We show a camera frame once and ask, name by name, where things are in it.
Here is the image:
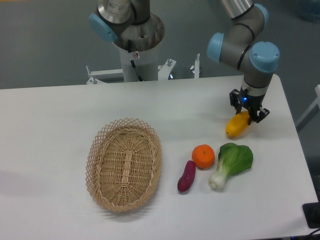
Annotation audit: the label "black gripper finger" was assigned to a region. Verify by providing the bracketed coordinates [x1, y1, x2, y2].
[229, 89, 242, 115]
[248, 107, 270, 125]

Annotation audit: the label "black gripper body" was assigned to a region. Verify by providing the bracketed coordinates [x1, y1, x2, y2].
[240, 87, 266, 112]

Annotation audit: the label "yellow mango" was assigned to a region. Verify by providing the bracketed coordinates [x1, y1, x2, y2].
[225, 111, 250, 138]

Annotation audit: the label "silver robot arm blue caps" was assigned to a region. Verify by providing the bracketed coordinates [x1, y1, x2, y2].
[88, 0, 280, 123]

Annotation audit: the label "green bok choy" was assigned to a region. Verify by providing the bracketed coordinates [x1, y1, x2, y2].
[208, 142, 253, 190]

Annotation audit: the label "orange tangerine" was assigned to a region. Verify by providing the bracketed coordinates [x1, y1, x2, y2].
[191, 144, 215, 169]

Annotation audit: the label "purple sweet potato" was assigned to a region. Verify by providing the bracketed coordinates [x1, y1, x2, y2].
[177, 160, 196, 193]

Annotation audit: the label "black device at table edge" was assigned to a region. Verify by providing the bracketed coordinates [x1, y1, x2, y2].
[302, 202, 320, 229]

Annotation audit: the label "woven wicker basket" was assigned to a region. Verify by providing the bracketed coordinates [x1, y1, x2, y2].
[85, 118, 162, 213]

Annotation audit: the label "white table leg frame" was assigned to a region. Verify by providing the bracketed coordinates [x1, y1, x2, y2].
[295, 84, 320, 133]

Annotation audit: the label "white metal base frame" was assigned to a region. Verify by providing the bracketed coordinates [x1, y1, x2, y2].
[86, 53, 202, 85]

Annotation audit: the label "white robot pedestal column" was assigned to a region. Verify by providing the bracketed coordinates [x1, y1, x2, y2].
[115, 45, 158, 83]

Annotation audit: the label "black cable on pedestal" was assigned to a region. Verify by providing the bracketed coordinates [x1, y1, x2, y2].
[127, 39, 144, 82]

